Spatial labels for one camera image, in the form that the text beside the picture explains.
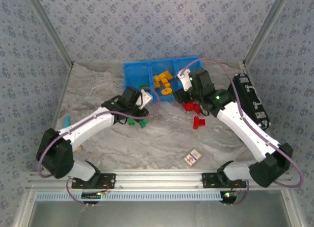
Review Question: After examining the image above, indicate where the black case with metal latches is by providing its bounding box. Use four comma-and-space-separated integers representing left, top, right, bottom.
232, 74, 272, 129

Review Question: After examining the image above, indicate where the small playing card box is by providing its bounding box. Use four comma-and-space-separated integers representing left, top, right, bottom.
183, 148, 204, 168

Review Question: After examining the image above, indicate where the black left controller board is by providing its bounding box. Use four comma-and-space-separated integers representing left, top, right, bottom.
81, 192, 102, 201

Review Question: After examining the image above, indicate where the black controller board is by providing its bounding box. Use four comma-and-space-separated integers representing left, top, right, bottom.
220, 191, 238, 203
81, 192, 102, 201

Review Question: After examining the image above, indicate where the black right controller board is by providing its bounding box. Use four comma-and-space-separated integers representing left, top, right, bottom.
220, 191, 238, 203

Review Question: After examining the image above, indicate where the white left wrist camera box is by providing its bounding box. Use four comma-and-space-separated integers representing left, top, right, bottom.
139, 88, 154, 107

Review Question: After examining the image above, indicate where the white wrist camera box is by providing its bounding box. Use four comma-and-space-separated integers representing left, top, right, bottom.
139, 88, 154, 107
176, 69, 193, 92

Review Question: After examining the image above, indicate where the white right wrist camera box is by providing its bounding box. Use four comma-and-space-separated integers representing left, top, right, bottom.
176, 69, 193, 92

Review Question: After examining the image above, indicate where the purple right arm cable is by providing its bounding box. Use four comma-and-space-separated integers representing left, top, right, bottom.
180, 57, 305, 208

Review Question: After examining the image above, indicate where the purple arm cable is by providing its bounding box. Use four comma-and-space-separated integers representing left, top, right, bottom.
36, 86, 161, 208
180, 57, 305, 208

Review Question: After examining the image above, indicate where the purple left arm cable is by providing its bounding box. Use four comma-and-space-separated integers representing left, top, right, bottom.
36, 86, 161, 208

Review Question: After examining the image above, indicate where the grey side rail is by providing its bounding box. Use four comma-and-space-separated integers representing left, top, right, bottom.
39, 62, 74, 171

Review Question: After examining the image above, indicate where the aluminium frame post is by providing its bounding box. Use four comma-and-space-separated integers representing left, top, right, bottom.
244, 0, 293, 65
24, 0, 74, 67

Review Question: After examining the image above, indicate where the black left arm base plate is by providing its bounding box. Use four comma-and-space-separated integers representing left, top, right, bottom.
71, 173, 116, 190

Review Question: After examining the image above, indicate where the aluminium mounting rail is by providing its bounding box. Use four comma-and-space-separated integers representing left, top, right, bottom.
26, 170, 294, 190

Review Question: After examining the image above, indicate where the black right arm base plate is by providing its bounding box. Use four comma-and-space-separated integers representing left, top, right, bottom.
202, 172, 247, 188

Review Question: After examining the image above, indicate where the slotted grey cable tray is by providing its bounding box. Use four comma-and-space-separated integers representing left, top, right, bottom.
35, 190, 237, 202

